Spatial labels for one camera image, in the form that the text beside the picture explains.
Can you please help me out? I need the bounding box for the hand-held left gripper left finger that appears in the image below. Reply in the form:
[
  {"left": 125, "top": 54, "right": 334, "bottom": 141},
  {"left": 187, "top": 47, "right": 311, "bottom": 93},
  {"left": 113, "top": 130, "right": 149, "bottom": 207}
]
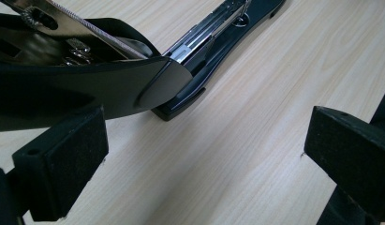
[{"left": 11, "top": 105, "right": 110, "bottom": 222}]

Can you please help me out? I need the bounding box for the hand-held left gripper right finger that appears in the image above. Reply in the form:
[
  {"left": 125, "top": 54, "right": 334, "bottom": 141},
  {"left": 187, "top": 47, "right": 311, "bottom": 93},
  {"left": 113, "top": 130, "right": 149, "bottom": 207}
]
[{"left": 304, "top": 105, "right": 385, "bottom": 223}]

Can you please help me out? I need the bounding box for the black stapler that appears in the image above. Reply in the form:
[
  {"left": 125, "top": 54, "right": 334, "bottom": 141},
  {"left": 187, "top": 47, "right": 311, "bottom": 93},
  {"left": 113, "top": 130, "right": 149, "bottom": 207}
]
[{"left": 0, "top": 0, "right": 288, "bottom": 133}]

